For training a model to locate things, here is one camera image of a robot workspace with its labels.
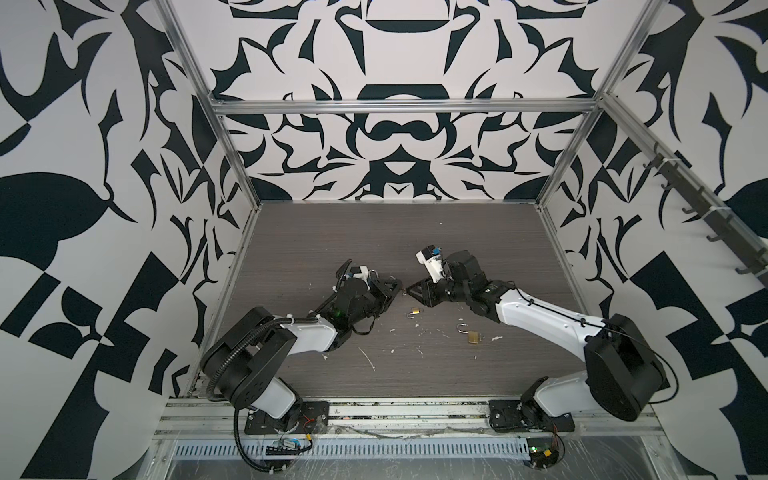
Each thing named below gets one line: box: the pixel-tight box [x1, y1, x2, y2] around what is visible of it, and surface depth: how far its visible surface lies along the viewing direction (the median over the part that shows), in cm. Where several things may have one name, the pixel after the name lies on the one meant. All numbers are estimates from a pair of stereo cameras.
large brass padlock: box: [456, 322, 480, 345], surface depth 89 cm
